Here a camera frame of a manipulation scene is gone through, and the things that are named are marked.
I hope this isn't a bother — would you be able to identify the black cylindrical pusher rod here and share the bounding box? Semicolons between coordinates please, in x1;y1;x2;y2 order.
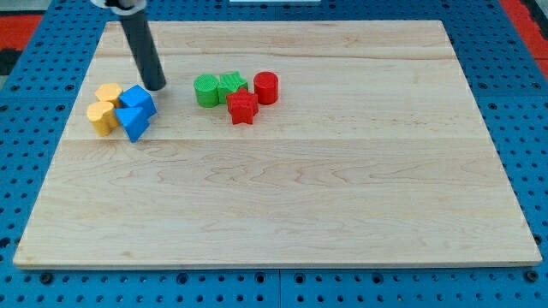
119;9;166;91

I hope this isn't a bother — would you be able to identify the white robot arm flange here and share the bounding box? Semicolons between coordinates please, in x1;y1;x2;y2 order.
91;0;147;16

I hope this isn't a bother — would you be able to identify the red star block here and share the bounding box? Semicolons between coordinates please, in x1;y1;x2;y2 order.
226;88;259;125

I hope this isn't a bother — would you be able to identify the green cylinder block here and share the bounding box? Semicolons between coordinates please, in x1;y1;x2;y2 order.
194;74;219;108

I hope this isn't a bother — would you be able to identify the red cylinder block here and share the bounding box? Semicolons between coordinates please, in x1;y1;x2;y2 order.
253;71;279;105

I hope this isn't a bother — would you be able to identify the blue cube block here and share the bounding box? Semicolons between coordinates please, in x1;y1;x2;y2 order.
119;85;157;118

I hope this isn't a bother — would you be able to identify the green star block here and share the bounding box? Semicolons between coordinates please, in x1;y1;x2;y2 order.
217;72;248;104

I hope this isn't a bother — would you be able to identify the blue triangle block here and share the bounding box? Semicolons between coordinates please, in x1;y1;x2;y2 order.
115;107;150;143

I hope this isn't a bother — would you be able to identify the yellow hexagon block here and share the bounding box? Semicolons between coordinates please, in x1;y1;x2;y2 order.
94;83;123;108

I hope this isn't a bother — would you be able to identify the yellow heart block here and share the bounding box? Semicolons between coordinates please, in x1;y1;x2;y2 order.
86;101;120;136

